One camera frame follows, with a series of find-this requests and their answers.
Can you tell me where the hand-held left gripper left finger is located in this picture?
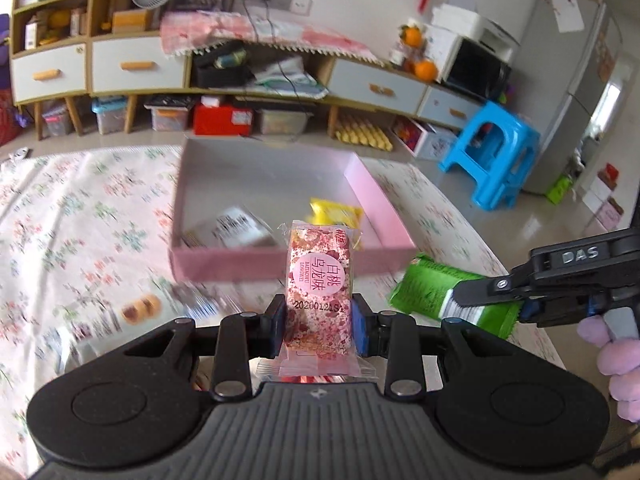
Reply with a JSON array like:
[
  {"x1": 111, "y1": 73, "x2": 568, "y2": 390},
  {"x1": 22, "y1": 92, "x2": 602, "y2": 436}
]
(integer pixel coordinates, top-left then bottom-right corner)
[{"x1": 120, "y1": 295, "x2": 288, "y2": 405}]

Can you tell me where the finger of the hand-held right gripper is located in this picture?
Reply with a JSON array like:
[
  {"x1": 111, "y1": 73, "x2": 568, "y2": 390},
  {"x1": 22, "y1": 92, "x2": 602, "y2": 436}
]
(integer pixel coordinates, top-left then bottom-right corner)
[{"x1": 452, "y1": 271, "x2": 540, "y2": 310}]

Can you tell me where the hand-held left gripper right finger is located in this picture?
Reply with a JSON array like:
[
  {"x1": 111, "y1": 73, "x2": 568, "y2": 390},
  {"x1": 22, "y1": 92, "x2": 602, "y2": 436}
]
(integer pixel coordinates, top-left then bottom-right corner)
[{"x1": 351, "y1": 294, "x2": 516, "y2": 402}]

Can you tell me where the pink floral snack packet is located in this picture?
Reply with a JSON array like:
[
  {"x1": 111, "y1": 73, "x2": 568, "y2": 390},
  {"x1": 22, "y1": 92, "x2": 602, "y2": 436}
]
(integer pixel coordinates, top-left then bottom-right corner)
[{"x1": 277, "y1": 219, "x2": 378, "y2": 383}]

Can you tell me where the green snack packet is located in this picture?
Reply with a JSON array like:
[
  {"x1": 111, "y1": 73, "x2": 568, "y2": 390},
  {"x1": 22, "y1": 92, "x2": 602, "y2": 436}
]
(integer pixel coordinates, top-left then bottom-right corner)
[{"x1": 389, "y1": 252, "x2": 521, "y2": 338}]

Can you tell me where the pink cardboard box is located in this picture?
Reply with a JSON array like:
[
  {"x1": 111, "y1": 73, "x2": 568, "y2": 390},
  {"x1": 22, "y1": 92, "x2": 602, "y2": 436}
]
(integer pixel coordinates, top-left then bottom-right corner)
[{"x1": 169, "y1": 137, "x2": 418, "y2": 283}]

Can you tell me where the person's right hand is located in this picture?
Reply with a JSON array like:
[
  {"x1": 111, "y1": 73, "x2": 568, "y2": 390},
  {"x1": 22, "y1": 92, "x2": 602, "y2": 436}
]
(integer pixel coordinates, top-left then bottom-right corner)
[{"x1": 577, "y1": 315, "x2": 640, "y2": 421}]

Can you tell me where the cardboard carton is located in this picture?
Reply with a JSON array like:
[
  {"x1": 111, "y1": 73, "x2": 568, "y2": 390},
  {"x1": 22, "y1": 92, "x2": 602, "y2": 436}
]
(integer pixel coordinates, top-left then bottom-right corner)
[{"x1": 582, "y1": 164, "x2": 627, "y2": 231}]

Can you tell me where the green bag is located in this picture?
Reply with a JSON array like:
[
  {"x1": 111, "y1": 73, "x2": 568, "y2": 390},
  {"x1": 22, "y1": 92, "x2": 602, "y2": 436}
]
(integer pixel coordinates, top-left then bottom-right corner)
[{"x1": 546, "y1": 174, "x2": 575, "y2": 206}]

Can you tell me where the grey white snack packet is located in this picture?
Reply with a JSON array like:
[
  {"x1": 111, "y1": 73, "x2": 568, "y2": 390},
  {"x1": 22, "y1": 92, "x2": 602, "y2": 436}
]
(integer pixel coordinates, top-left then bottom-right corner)
[{"x1": 182, "y1": 206, "x2": 278, "y2": 250}]

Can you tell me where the yellow snack packet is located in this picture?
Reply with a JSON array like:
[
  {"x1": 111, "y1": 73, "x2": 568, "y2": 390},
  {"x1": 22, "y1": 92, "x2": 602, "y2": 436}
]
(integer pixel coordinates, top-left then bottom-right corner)
[{"x1": 307, "y1": 199, "x2": 363, "y2": 228}]

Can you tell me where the white barcode snack packet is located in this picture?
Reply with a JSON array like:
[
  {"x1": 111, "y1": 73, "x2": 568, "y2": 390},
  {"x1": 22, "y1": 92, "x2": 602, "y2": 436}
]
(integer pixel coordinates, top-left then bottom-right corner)
[{"x1": 56, "y1": 280, "x2": 242, "y2": 368}]

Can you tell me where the silver refrigerator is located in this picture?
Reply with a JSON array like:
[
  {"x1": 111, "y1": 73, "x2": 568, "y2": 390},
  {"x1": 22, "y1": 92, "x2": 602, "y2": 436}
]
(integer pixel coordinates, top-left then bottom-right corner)
[{"x1": 520, "y1": 0, "x2": 626, "y2": 196}]

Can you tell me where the blue plastic stool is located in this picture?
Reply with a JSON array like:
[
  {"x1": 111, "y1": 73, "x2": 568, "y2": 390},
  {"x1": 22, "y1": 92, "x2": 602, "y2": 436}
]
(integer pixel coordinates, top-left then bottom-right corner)
[{"x1": 439, "y1": 101, "x2": 542, "y2": 211}]

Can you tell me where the white decorated box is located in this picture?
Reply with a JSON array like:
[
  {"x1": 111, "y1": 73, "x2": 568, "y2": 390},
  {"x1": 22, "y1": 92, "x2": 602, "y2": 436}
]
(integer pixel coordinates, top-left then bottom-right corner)
[{"x1": 391, "y1": 116, "x2": 462, "y2": 162}]

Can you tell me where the yellow egg tray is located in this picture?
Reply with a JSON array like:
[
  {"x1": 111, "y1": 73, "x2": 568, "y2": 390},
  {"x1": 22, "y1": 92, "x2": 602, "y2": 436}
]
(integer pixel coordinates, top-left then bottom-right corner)
[{"x1": 335, "y1": 115, "x2": 393, "y2": 151}]

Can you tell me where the clear storage bin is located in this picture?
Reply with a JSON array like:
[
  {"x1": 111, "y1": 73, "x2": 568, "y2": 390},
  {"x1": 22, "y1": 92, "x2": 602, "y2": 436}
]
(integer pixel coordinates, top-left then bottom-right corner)
[
  {"x1": 256, "y1": 107, "x2": 309, "y2": 136},
  {"x1": 144, "y1": 97, "x2": 195, "y2": 133},
  {"x1": 41, "y1": 101, "x2": 75, "y2": 137}
]

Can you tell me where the black microwave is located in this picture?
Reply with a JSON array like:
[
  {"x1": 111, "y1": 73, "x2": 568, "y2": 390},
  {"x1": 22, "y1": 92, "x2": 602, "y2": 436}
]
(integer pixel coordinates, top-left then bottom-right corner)
[{"x1": 442, "y1": 37, "x2": 513, "y2": 103}]

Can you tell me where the red box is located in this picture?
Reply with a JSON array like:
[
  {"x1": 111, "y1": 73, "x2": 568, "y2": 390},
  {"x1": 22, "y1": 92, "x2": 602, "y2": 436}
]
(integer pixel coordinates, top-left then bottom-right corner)
[{"x1": 193, "y1": 102, "x2": 252, "y2": 136}]

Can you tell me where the floral bedsheet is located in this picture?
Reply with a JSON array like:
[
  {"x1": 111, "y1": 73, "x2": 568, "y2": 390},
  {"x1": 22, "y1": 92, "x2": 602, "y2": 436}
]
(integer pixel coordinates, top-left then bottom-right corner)
[{"x1": 0, "y1": 145, "x2": 566, "y2": 480}]

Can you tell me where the wooden low tv cabinet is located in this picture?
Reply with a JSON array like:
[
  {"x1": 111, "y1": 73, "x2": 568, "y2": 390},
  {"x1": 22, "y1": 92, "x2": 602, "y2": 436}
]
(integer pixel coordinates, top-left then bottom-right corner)
[{"x1": 187, "y1": 45, "x2": 483, "y2": 133}]

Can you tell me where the pile of papers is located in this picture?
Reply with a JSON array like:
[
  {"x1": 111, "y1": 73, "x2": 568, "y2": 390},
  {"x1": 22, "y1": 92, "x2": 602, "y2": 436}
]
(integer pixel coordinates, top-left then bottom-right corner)
[{"x1": 252, "y1": 57, "x2": 328, "y2": 101}]

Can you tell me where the black device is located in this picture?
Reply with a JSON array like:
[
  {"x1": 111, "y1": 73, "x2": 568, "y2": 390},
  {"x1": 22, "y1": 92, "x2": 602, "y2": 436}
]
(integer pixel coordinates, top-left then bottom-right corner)
[{"x1": 192, "y1": 42, "x2": 256, "y2": 88}]

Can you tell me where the blue lid storage bin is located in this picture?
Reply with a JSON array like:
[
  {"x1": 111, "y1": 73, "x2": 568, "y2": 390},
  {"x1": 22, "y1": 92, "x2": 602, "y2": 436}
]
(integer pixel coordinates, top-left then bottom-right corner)
[{"x1": 91, "y1": 96, "x2": 132, "y2": 136}]

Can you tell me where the wooden shelf cabinet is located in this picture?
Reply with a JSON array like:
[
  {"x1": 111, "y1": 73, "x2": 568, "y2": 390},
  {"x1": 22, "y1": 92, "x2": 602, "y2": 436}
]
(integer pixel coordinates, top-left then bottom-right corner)
[{"x1": 9, "y1": 0, "x2": 193, "y2": 143}]

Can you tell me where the pink floral cloth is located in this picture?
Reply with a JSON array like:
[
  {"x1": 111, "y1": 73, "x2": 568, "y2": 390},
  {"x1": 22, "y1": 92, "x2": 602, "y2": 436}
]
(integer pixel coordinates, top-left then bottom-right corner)
[{"x1": 160, "y1": 10, "x2": 388, "y2": 67}]

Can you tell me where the yellow cardboard box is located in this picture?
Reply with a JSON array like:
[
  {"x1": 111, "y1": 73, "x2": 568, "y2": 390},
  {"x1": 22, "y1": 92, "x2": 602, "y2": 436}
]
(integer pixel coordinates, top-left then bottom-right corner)
[{"x1": 111, "y1": 9, "x2": 152, "y2": 36}]

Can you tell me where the red patterned bag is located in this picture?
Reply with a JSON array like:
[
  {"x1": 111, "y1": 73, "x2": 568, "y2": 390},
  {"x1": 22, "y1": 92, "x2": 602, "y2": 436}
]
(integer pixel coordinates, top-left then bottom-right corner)
[{"x1": 0, "y1": 91, "x2": 23, "y2": 147}]

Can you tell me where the wall socket strip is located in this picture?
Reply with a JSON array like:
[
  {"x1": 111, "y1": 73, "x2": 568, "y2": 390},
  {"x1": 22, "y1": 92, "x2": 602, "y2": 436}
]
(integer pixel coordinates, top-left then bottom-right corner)
[{"x1": 240, "y1": 0, "x2": 312, "y2": 16}]

